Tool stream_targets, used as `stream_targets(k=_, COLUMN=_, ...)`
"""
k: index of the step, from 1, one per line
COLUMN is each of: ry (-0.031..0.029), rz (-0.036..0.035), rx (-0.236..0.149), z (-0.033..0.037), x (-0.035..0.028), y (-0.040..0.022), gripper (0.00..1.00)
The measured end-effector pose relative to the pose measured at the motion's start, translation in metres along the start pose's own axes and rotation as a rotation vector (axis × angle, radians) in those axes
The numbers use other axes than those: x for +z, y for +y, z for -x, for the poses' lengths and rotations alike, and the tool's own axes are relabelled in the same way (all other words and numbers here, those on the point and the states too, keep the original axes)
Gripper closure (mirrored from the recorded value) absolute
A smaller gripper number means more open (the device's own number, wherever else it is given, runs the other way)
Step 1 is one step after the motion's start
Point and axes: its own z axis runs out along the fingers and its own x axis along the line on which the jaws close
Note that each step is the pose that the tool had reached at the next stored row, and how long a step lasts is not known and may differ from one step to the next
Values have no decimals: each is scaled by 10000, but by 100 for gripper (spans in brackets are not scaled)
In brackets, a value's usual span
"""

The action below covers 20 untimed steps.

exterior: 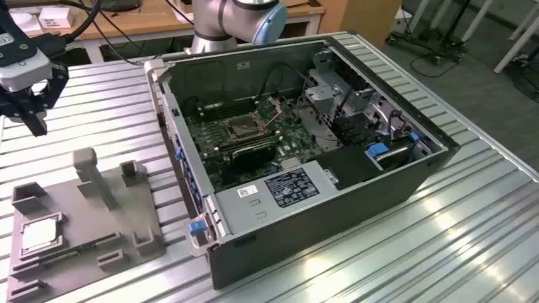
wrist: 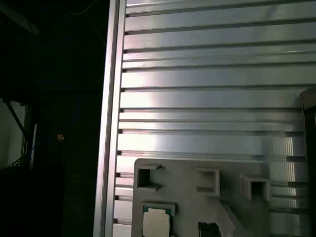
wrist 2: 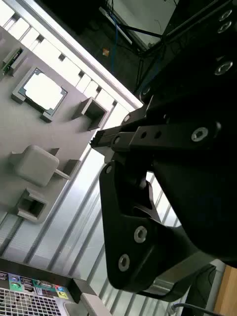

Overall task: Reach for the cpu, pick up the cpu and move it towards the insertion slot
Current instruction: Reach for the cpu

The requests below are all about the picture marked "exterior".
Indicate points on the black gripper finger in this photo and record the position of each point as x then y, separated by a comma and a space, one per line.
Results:
36, 124
12, 107

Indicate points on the silver CPU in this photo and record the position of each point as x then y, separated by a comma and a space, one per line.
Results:
40, 235

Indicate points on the RAM slot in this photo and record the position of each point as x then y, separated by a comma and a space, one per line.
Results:
227, 116
227, 108
227, 112
227, 104

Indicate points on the CPU socket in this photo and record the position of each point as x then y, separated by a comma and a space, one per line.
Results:
244, 129

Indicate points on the white round object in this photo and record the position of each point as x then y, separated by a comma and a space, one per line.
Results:
22, 20

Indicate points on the white cardboard box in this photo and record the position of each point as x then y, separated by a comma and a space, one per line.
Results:
54, 17

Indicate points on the grey parts rack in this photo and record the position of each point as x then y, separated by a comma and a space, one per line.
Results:
84, 221

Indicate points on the green RAM stick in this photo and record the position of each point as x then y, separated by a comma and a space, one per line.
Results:
70, 253

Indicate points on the black round base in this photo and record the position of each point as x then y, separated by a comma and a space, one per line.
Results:
121, 4

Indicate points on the wooden desk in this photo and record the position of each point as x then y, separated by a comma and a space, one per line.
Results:
147, 19

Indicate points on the blue case latch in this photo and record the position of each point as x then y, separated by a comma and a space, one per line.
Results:
196, 228

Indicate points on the black graphics card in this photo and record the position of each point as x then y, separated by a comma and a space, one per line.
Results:
252, 156

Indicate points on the locking lever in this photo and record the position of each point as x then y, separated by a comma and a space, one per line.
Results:
273, 116

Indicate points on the grey power supply unit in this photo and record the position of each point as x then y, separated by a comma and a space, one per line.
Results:
244, 211

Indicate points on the green motherboard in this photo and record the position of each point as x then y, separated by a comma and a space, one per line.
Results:
292, 124

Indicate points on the small silver heatsink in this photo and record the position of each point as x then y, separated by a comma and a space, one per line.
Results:
289, 164

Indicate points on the silver drive cage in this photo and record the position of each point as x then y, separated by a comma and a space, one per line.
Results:
320, 91

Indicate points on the open black PC case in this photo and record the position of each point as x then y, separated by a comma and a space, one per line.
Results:
315, 236

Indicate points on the black plastic air shroud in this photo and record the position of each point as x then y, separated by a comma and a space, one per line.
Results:
349, 167

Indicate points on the hard disk in blue carrier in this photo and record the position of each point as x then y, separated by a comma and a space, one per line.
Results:
375, 150

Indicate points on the wooden cabinet panel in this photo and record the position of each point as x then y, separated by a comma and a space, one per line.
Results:
365, 19

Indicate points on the small blue drive latch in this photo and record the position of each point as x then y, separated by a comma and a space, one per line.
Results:
412, 139

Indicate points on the black rolling stand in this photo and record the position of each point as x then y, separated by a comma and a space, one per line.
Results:
437, 44

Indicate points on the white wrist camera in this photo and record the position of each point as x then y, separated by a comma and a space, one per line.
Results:
22, 71

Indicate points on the white table frame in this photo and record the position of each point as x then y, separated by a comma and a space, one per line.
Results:
511, 47
473, 22

